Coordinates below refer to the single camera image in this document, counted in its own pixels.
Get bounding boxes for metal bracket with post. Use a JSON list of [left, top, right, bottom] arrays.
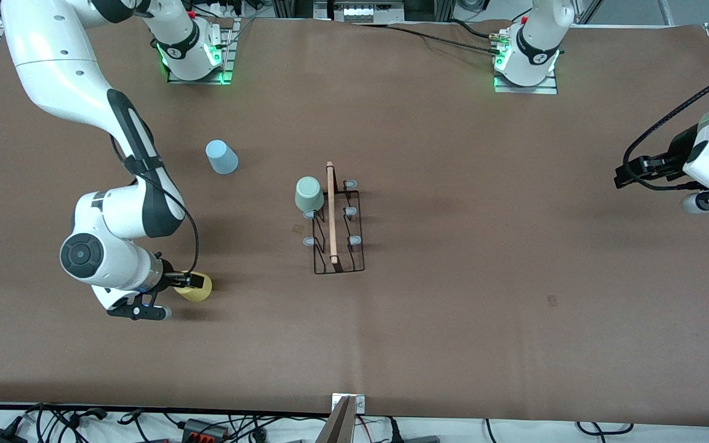
[[316, 394, 366, 443]]

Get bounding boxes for yellow plastic cup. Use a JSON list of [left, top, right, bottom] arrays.
[[175, 273, 213, 303]]

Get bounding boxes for brown table cover mat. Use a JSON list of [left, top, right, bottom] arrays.
[[0, 14, 709, 428]]

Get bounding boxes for white electrical unit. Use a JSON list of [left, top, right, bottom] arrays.
[[313, 0, 404, 24]]

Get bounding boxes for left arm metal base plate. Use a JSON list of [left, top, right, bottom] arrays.
[[494, 66, 559, 95]]

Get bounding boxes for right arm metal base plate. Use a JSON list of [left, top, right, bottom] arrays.
[[167, 17, 236, 86]]

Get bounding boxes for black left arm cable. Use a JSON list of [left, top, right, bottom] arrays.
[[622, 60, 709, 191]]

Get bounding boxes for mint green plastic cup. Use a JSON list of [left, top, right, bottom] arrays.
[[294, 177, 326, 213]]

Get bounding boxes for black connector block orange levers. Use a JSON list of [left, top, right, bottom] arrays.
[[181, 418, 230, 441]]

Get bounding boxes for tangled black cables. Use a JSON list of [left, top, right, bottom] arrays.
[[22, 403, 146, 443]]

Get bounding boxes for light blue plastic cup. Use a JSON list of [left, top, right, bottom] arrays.
[[205, 140, 239, 175]]

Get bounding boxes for long black table cable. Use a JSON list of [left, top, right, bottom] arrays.
[[354, 20, 504, 57]]

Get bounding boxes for black looped cable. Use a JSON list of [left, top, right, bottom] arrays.
[[576, 421, 636, 437]]

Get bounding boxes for black wire cup holder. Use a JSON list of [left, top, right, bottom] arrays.
[[303, 161, 366, 275]]

